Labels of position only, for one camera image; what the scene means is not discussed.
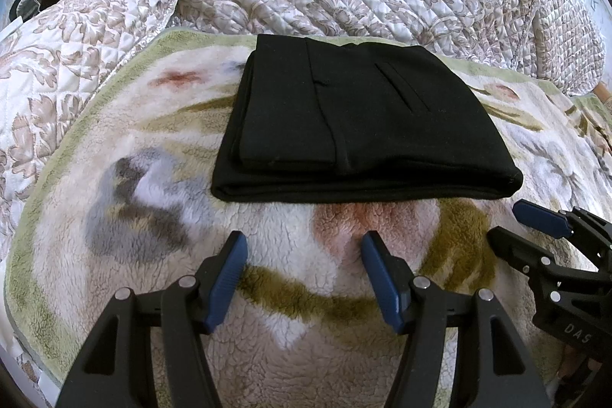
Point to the floral fleece blanket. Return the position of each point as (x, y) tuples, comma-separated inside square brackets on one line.
[(143, 269)]

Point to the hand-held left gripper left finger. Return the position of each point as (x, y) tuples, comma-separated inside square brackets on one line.
[(229, 279)]

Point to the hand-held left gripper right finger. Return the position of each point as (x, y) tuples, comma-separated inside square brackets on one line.
[(380, 283)]

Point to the black pants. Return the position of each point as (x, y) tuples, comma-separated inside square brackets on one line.
[(358, 126)]

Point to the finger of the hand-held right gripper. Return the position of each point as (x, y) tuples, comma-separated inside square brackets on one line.
[(516, 250), (540, 219)]

